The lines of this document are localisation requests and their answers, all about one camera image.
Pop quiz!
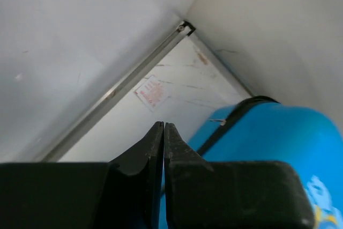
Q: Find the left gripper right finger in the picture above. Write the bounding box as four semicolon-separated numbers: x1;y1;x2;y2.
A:
164;123;315;228

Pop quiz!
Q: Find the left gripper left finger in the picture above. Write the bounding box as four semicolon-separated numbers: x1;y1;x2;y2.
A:
1;122;164;228

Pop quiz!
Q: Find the blue hard-shell suitcase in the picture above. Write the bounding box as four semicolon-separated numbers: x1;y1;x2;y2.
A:
160;96;342;228

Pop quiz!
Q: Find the red-printed label on table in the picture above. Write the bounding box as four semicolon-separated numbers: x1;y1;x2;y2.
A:
133;75;171;112

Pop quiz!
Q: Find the aluminium rail back edge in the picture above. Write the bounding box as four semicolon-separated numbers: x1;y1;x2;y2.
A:
32;20;196;162

